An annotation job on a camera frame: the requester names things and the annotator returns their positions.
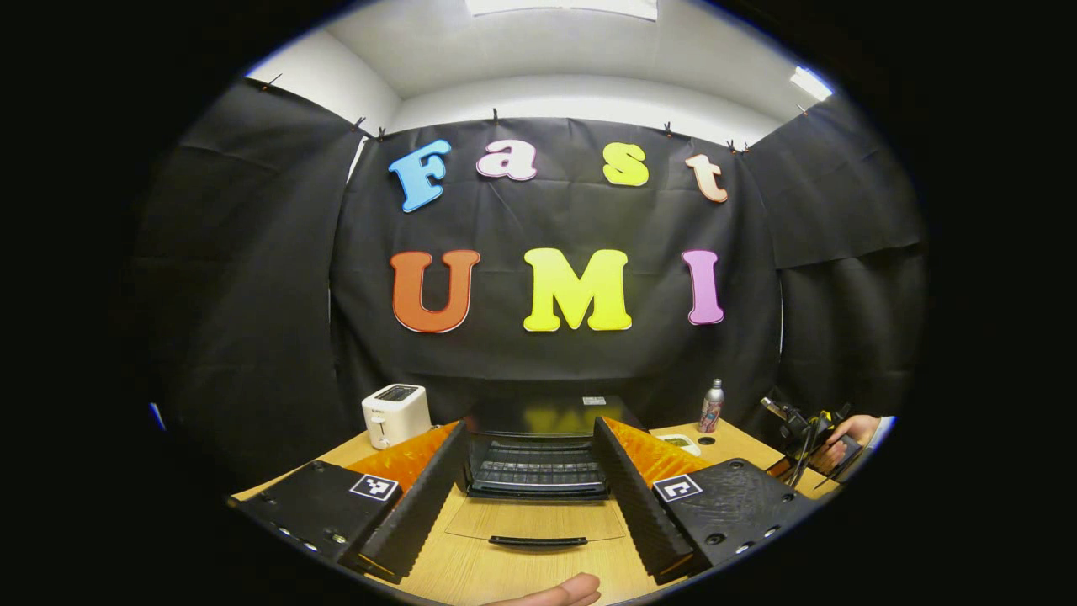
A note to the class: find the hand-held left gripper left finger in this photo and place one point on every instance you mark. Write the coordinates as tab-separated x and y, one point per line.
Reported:
421	505

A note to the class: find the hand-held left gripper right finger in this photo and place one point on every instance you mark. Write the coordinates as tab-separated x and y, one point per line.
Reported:
639	505

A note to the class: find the black electric oven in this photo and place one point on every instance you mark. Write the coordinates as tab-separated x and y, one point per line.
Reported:
538	471

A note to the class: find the white divided snack dish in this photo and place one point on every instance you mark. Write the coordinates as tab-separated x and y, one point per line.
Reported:
677	442

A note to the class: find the white toaster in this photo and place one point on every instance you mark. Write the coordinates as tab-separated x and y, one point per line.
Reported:
395	417

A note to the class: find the silver printed bottle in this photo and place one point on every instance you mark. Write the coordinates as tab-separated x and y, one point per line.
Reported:
712	408

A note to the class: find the black backdrop cloth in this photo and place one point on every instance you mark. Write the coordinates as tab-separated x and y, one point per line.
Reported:
252	295

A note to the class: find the small ceiling light panel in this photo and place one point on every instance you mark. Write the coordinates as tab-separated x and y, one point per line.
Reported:
810	82

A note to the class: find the large ceiling light panel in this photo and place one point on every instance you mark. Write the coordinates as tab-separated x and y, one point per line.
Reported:
564	7

